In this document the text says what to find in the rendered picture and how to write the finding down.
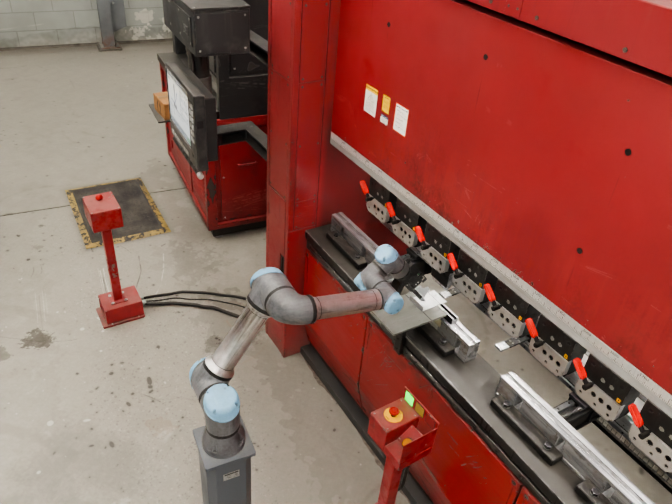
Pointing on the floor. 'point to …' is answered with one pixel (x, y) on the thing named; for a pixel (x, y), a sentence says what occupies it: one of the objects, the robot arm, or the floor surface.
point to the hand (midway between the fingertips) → (417, 295)
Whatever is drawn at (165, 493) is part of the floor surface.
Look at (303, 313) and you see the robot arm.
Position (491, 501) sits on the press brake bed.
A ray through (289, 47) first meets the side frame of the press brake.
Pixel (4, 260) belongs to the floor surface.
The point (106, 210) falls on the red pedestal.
